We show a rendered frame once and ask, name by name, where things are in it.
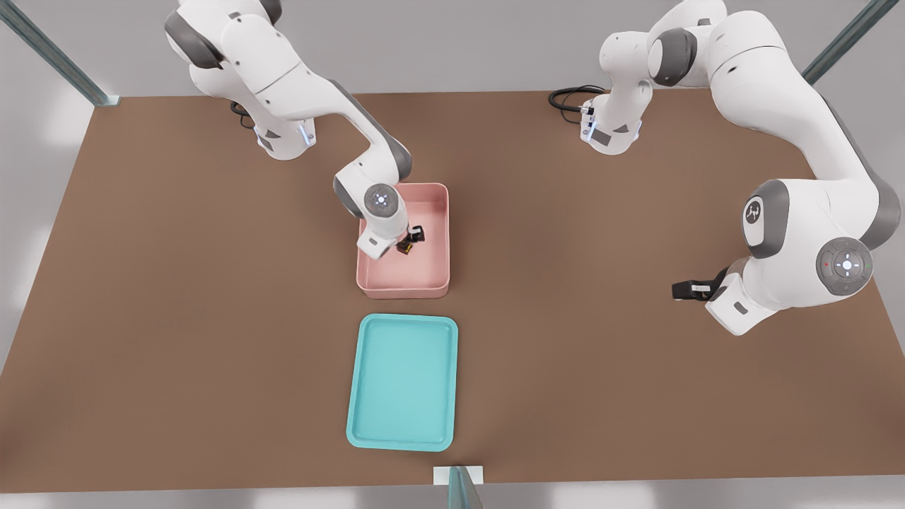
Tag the pale blue-green tray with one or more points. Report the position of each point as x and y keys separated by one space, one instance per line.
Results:
x=403 y=382

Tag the small yellow black button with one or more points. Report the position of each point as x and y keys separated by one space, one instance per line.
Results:
x=405 y=246

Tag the pink plastic box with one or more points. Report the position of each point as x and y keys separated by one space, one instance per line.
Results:
x=424 y=276

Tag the silver frame post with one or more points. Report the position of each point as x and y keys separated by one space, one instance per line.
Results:
x=845 y=39
x=53 y=53
x=461 y=488

